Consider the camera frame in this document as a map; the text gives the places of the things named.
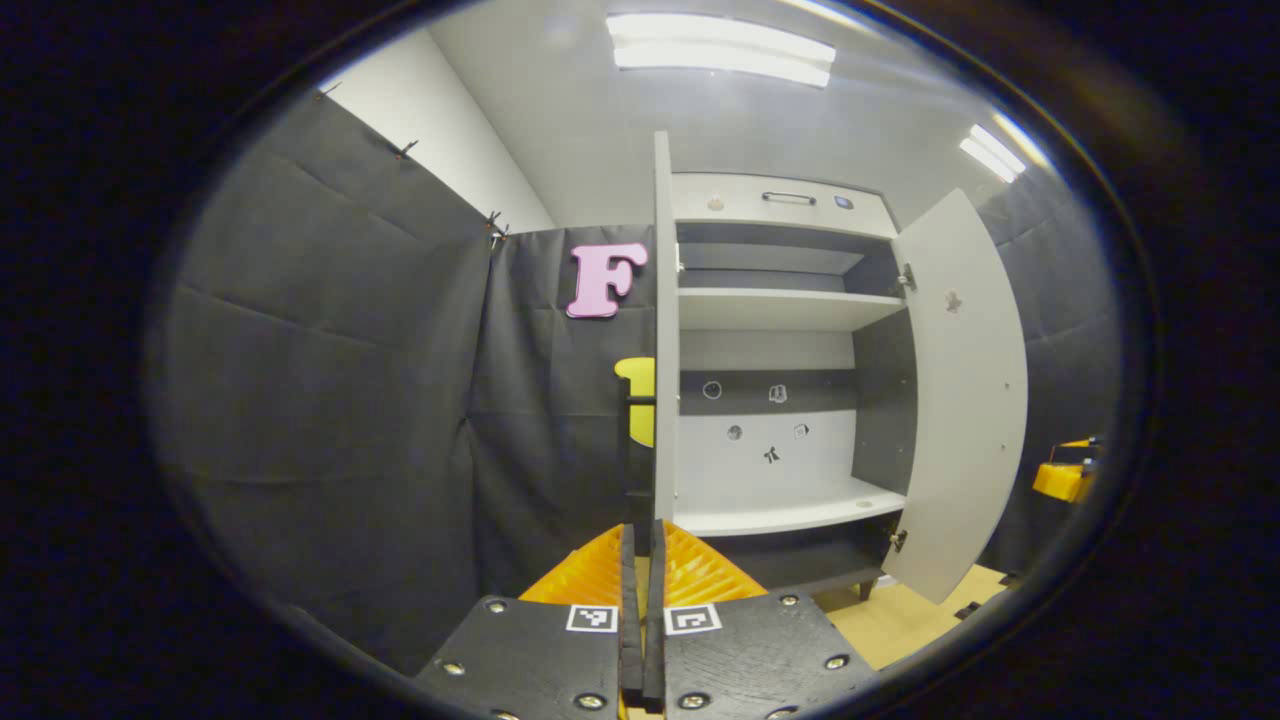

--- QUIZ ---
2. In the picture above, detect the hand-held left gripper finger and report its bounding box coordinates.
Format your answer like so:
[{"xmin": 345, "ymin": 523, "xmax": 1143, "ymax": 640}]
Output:
[
  {"xmin": 645, "ymin": 518, "xmax": 883, "ymax": 720},
  {"xmin": 415, "ymin": 523, "xmax": 641, "ymax": 720}
]

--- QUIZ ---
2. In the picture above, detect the grey double-door shoe cabinet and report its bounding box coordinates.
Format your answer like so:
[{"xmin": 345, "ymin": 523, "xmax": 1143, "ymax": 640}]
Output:
[{"xmin": 668, "ymin": 172, "xmax": 921, "ymax": 601}]

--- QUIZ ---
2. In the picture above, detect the checker-sticker grey cabinet door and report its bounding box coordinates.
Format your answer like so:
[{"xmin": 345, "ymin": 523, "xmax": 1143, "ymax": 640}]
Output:
[{"xmin": 622, "ymin": 130, "xmax": 683, "ymax": 556}]

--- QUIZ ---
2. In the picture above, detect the twin-sticker grey cabinet door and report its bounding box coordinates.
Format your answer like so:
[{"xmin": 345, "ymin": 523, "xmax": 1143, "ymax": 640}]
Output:
[{"xmin": 880, "ymin": 188, "xmax": 1029, "ymax": 606}]

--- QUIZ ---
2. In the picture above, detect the narrow ceiling light panel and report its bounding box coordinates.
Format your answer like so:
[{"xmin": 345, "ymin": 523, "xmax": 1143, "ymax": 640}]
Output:
[{"xmin": 958, "ymin": 122, "xmax": 1029, "ymax": 184}]

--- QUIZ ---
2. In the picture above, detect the white cabinet shelf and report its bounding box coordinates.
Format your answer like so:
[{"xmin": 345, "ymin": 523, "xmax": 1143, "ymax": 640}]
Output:
[
  {"xmin": 678, "ymin": 288, "xmax": 906, "ymax": 333},
  {"xmin": 675, "ymin": 478, "xmax": 906, "ymax": 538}
]

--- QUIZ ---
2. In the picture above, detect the large ceiling light panel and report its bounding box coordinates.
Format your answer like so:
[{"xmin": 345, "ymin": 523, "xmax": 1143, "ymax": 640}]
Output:
[{"xmin": 605, "ymin": 12, "xmax": 838, "ymax": 89}]

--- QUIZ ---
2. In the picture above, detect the black backdrop cloth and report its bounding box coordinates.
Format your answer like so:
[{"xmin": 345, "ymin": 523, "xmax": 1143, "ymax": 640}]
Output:
[{"xmin": 150, "ymin": 90, "xmax": 1121, "ymax": 676}]

